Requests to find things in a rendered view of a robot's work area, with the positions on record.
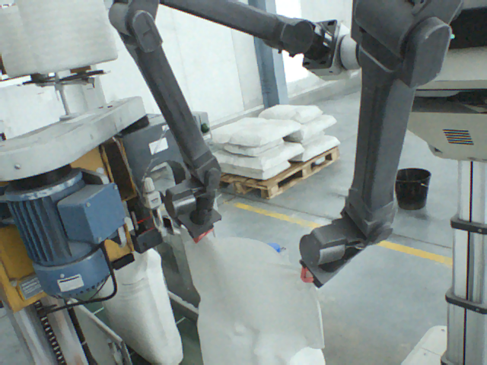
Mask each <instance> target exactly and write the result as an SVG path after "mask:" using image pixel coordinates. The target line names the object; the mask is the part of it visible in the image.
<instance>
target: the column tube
mask: <svg viewBox="0 0 487 365"><path fill-rule="evenodd" d="M0 300H1V302H2V304H3V306H5V310H6V312H7V314H8V317H9V319H10V321H11V324H12V326H13V328H14V330H15V333H17V336H18V338H19V341H20V343H21V345H22V347H23V350H24V353H25V354H26V356H27V359H28V360H29V362H30V365H59V364H58V363H57V360H56V358H55V355H54V353H53V350H52V348H51V346H50V344H49V340H48V338H46V335H45V332H44V330H43V327H42V325H41V322H40V320H39V318H38V316H37V311H35V309H34V308H33V304H32V303H31V304H30V305H29V306H26V307H25V308H23V309H22V310H21V311H18V312H16V313H13V312H12V310H11V308H10V307H9V305H8V304H7V303H6V302H5V301H4V300H3V299H2V298H1V296H0ZM40 300H41V301H42V304H43V308H44V309H46V308H47V307H49V306H52V305H58V306H57V307H55V308H58V307H61V306H64V305H65V304H64V301H63V299H62V298H55V297H51V296H50V295H47V296H45V297H44V298H42V299H40ZM55 308H53V309H55ZM47 318H48V320H49V322H50V323H51V326H52V327H53V331H54V333H55V336H56V340H57V341H58V344H59V346H60V350H62V353H63V354H64V358H65V361H66V363H67V364H68V365H89V363H88V362H87V359H86V357H85V355H84V351H83V349H82V346H81V343H80V341H79V338H78V336H77V334H76V332H75V329H74V326H73V324H72V320H71V318H70V315H69V314H68V309H66V308H65V309H61V310H59V311H56V312H54V313H48V314H47Z"/></svg>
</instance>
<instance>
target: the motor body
mask: <svg viewBox="0 0 487 365"><path fill-rule="evenodd" d="M84 186H85V183H84V180H82V173H81V171H80V170H79V169H77V168H72V170H71V172H70V173H69V174H67V175H66V176H64V177H63V178H61V179H57V180H56V181H53V182H50V183H46V184H43V185H40V186H34V187H30V188H24V189H15V188H12V187H10V186H9V187H8V188H6V189H5V197H6V199H7V204H8V207H9V209H10V212H11V216H13V218H14V221H15V223H16V225H17V229H18V232H19V234H20V235H21V239H22V242H23V244H24V247H25V249H26V251H27V254H28V255H29V258H30V259H32V260H33V262H32V266H33V269H34V271H35V273H36V275H37V279H38V281H39V283H40V284H41V286H42V288H43V290H44V292H45V293H46V294H48V295H50V296H51V297H55V298H62V299H64V298H73V297H78V296H81V295H84V294H87V293H89V292H91V291H92V290H94V289H96V288H97V287H99V286H100V285H102V283H103V282H104V281H105V280H106V279H107V277H108V275H109V273H110V271H109V268H108V265H107V262H106V259H105V256H104V254H103V252H102V249H100V246H99V245H98V244H93V243H92V242H82V241H71V240H69V239H68V235H67V233H66V231H65V227H64V224H63V222H62V218H61V217H60V215H59V211H58V208H57V204H58V202H60V200H61V199H64V198H65V197H67V196H69V195H71V194H72V193H74V192H77V191H78V190H80V189H81V188H82V187H84Z"/></svg>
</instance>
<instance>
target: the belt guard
mask: <svg viewBox="0 0 487 365"><path fill-rule="evenodd" d="M109 104H110V105H112V106H110V105H109ZM102 106H104V108H102V109H98V108H99V107H102ZM102 106H99V107H97V108H94V109H91V110H88V111H85V112H83V113H81V116H82V115H85V114H92V113H95V114H94V115H91V116H87V117H85V119H82V120H79V121H77V122H73V123H69V124H62V123H64V122H67V121H69V120H65V121H58V122H54V123H51V124H48V125H45V126H42V128H39V129H35V130H33V131H31V132H26V133H24V134H21V135H18V136H15V137H13V138H10V139H8V140H5V141H2V142H0V181H9V180H15V179H23V178H26V177H30V176H33V175H37V174H40V173H45V172H48V171H50V170H54V169H57V168H60V167H63V166H65V165H66V164H67V163H71V162H72V161H74V160H77V159H78V158H79V157H81V156H83V155H85V153H87V152H88V151H90V150H92V149H93V148H95V147H96V146H98V145H99V144H101V143H103V142H104V141H106V140H107V139H108V138H110V137H112V136H113V135H116V134H117V133H119V131H121V130H122V129H124V128H125V127H128V126H129V125H131V124H132V123H134V122H135V121H136V120H137V119H140V118H142V117H143V116H144V115H146V112H145V106H144V103H143V100H142V96H132V97H128V98H124V99H120V100H116V101H113V102H110V103H106V104H104V105H102ZM107 106H110V108H107ZM60 124H61V125H60Z"/></svg>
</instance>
